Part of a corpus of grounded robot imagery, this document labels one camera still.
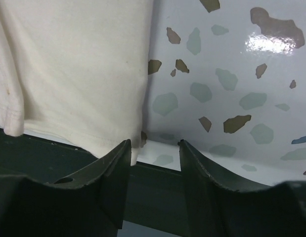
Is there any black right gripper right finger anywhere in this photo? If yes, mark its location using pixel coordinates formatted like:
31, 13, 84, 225
178, 140, 306, 237

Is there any cream white t-shirt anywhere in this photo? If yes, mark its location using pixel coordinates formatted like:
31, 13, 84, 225
0, 0, 153, 165

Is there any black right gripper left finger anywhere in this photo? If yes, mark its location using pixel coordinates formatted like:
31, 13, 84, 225
0, 140, 131, 237

